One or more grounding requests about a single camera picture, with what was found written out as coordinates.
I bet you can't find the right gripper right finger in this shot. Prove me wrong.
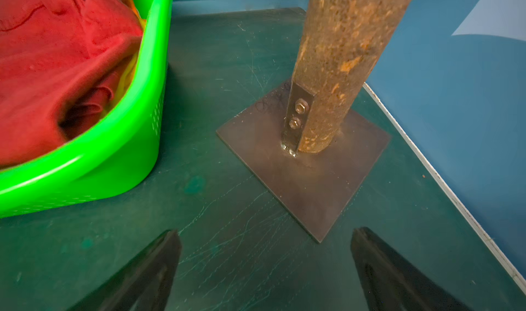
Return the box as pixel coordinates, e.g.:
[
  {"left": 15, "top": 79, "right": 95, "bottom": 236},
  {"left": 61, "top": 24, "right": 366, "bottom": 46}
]
[{"left": 351, "top": 227, "right": 470, "bottom": 310}]

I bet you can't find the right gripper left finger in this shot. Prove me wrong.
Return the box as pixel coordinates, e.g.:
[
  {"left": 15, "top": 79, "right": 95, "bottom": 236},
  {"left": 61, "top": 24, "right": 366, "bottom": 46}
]
[{"left": 69, "top": 230, "right": 182, "bottom": 310}]

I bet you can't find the yellow t-shirt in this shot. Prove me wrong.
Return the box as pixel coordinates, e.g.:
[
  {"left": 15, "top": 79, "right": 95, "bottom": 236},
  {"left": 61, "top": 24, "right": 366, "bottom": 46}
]
[{"left": 107, "top": 0, "right": 147, "bottom": 111}]

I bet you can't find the dark red t-shirt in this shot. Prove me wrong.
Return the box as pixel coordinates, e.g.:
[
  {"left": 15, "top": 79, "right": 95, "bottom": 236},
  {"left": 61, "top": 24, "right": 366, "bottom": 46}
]
[{"left": 1, "top": 0, "right": 144, "bottom": 168}]

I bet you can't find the green plastic basket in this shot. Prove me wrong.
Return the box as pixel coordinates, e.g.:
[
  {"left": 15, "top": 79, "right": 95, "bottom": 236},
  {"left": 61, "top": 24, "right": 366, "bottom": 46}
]
[{"left": 1, "top": 0, "right": 173, "bottom": 218}]

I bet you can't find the pink artificial blossom tree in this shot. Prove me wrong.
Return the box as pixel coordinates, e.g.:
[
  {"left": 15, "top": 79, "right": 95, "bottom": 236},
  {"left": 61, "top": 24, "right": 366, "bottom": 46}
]
[{"left": 217, "top": 0, "right": 412, "bottom": 242}]

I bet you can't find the right aluminium table edge rail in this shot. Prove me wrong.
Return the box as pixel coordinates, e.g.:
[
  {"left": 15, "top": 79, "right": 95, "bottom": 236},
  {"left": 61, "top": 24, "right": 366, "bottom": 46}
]
[{"left": 363, "top": 83, "right": 525, "bottom": 294}]

